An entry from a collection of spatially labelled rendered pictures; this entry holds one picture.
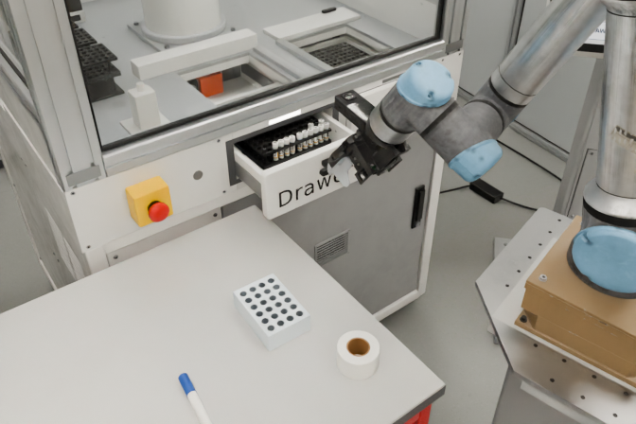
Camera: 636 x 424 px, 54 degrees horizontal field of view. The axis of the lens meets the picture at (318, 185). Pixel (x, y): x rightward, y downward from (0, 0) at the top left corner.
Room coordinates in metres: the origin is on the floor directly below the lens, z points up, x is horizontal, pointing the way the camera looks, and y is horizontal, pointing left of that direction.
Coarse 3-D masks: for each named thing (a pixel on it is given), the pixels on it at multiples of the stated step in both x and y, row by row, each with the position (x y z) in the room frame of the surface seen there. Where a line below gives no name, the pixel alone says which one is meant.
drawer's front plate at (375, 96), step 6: (384, 84) 1.33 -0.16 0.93; (390, 84) 1.33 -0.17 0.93; (372, 90) 1.30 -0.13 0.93; (378, 90) 1.30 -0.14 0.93; (384, 90) 1.30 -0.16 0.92; (366, 96) 1.27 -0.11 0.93; (372, 96) 1.28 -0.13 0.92; (378, 96) 1.29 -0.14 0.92; (384, 96) 1.31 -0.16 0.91; (372, 102) 1.28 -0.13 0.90; (378, 102) 1.29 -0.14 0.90; (348, 120) 1.25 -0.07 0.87; (348, 126) 1.25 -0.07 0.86; (354, 126) 1.25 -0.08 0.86
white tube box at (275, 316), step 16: (240, 288) 0.79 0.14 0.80; (256, 288) 0.79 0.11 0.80; (272, 288) 0.79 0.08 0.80; (240, 304) 0.76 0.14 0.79; (256, 304) 0.75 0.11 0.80; (272, 304) 0.75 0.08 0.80; (288, 304) 0.75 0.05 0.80; (256, 320) 0.72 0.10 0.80; (272, 320) 0.72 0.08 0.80; (288, 320) 0.73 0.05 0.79; (304, 320) 0.72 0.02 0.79; (272, 336) 0.68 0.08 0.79; (288, 336) 0.70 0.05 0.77
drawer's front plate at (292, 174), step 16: (336, 144) 1.07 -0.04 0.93; (304, 160) 1.01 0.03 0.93; (320, 160) 1.03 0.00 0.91; (272, 176) 0.96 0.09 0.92; (288, 176) 0.99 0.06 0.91; (304, 176) 1.01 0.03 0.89; (320, 176) 1.03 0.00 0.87; (352, 176) 1.08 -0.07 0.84; (272, 192) 0.96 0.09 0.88; (288, 192) 0.99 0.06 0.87; (304, 192) 1.01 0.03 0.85; (320, 192) 1.03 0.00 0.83; (272, 208) 0.96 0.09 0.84; (288, 208) 0.98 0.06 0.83
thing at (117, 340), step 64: (192, 256) 0.91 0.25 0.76; (256, 256) 0.91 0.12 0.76; (0, 320) 0.75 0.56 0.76; (64, 320) 0.75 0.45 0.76; (128, 320) 0.75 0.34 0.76; (192, 320) 0.75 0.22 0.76; (320, 320) 0.75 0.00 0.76; (0, 384) 0.62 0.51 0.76; (64, 384) 0.62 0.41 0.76; (128, 384) 0.62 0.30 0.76; (256, 384) 0.62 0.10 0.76; (320, 384) 0.62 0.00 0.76; (384, 384) 0.62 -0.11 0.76
